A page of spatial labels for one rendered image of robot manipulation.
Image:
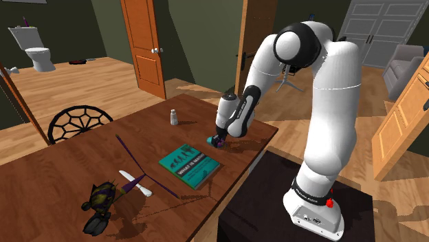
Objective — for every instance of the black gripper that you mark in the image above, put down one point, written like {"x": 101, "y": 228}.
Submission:
{"x": 221, "y": 137}

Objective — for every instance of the small teal purple object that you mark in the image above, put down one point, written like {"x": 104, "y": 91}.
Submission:
{"x": 211, "y": 140}

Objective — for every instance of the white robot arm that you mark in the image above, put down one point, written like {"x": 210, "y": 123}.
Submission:
{"x": 335, "y": 100}

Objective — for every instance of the teal book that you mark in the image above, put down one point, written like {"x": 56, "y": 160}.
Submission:
{"x": 189, "y": 166}

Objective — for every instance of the white salt shaker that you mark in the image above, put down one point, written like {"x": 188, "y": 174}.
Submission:
{"x": 174, "y": 118}

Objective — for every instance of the dark robot stand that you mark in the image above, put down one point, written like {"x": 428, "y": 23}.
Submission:
{"x": 268, "y": 207}

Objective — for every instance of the white tripod stand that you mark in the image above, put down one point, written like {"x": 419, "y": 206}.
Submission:
{"x": 285, "y": 80}

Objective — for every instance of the white knife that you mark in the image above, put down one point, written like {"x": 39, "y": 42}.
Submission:
{"x": 132, "y": 179}

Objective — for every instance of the orange panelled door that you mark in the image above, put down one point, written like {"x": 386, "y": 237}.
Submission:
{"x": 144, "y": 43}

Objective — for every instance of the purple yellow spiky toy figure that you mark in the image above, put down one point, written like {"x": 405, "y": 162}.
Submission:
{"x": 102, "y": 197}

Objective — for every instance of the black red flat floor device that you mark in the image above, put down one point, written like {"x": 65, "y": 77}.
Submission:
{"x": 77, "y": 62}

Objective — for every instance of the brown wooden table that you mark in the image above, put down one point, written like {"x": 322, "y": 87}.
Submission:
{"x": 60, "y": 174}

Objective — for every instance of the light wooden cabinet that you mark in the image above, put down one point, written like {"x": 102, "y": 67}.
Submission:
{"x": 402, "y": 114}

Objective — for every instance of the grey double door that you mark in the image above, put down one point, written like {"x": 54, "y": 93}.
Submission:
{"x": 382, "y": 30}

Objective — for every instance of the grey armchair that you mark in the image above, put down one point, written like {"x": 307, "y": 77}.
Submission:
{"x": 404, "y": 67}

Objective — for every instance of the white toilet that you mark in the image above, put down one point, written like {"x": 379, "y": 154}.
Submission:
{"x": 37, "y": 55}

